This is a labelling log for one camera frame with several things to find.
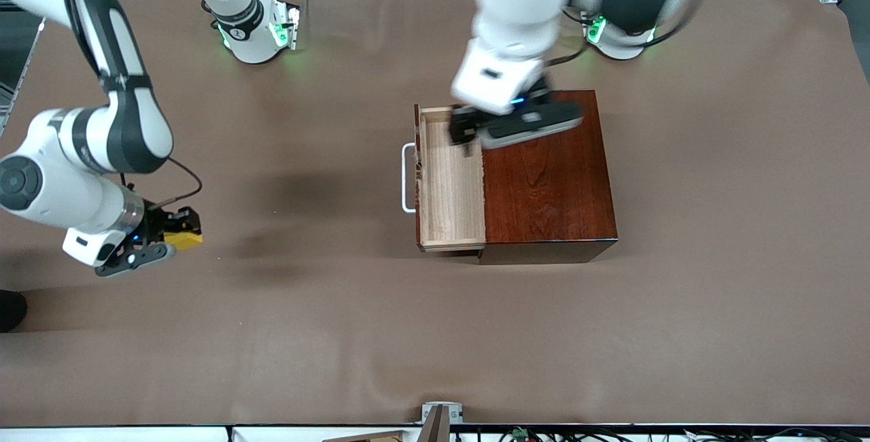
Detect yellow block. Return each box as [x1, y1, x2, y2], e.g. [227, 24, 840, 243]
[163, 214, 204, 250]

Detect light wood drawer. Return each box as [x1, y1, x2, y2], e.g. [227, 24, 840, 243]
[415, 103, 487, 256]

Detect dark brown wooden cabinet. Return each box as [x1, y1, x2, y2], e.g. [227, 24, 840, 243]
[476, 90, 619, 266]

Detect brown table mat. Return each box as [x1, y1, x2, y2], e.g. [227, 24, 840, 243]
[0, 0, 870, 428]

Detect grey metal clamp bracket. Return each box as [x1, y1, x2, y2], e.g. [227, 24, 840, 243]
[421, 401, 465, 426]

